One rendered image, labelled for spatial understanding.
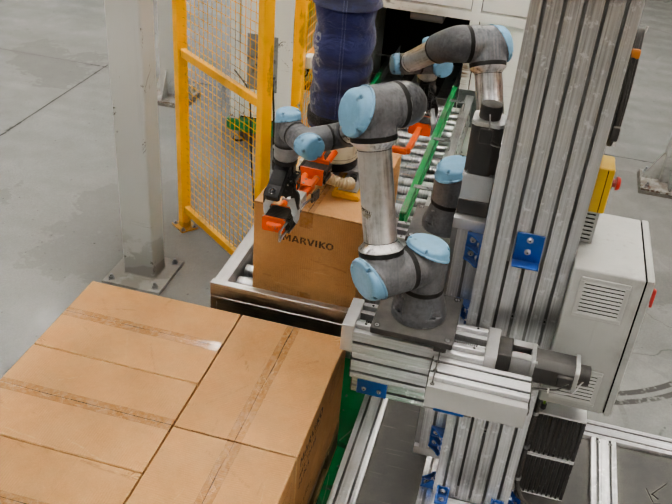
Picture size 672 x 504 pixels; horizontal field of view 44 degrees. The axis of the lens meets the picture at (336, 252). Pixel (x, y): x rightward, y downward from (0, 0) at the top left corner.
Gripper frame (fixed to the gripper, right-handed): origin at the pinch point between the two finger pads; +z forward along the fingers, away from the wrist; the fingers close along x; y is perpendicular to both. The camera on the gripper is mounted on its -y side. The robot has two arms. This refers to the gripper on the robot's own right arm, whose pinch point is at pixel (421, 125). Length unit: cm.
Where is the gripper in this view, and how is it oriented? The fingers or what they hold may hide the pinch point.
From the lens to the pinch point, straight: 329.6
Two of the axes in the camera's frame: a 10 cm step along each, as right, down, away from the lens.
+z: -0.7, 8.4, 5.4
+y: -2.9, 5.1, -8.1
